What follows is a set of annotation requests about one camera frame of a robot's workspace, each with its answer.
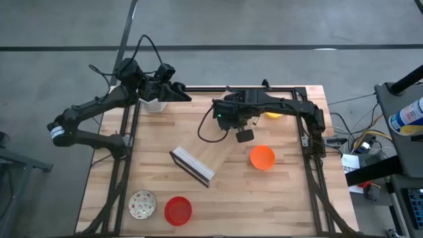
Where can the wooden shelf riser black legs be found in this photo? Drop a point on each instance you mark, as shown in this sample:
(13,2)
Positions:
(211,152)

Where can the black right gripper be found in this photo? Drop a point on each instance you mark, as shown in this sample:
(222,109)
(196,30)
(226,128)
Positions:
(231,115)

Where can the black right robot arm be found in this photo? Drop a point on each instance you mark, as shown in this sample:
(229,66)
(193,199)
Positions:
(284,105)

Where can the orange plastic bowl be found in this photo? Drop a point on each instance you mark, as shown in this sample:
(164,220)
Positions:
(262,157)

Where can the grey equipment cart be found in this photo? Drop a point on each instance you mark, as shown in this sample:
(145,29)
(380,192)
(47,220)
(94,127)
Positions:
(386,99)

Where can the white wipes canister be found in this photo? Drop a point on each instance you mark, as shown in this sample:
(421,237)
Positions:
(408,117)

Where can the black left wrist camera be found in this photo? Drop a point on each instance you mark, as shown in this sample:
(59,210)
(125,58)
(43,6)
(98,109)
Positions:
(165,71)

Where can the black power strip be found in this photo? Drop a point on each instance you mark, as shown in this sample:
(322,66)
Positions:
(335,141)

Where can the blue parts organiser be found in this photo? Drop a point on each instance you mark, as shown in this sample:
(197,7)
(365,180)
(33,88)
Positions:
(417,205)

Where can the yellow plastic bowl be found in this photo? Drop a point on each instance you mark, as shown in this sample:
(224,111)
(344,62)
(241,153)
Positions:
(273,115)

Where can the black aluminium rig frame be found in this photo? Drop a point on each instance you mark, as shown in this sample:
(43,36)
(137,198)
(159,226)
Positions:
(205,88)

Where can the white paper sheet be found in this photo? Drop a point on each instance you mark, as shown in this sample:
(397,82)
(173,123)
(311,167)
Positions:
(350,163)

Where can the white planter pot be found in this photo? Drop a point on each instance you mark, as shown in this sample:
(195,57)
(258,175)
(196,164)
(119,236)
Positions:
(153,106)

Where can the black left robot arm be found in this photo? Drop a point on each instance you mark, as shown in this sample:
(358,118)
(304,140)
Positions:
(86,110)

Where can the red plastic bowl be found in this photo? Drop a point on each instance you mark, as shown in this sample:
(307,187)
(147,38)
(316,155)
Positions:
(178,211)

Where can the floral patterned bowl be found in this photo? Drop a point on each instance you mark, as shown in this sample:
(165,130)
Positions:
(142,205)

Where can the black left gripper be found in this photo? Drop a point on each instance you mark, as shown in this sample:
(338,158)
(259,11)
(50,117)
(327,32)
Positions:
(155,91)

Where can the grey metal stand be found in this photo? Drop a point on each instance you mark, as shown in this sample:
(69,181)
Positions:
(20,162)

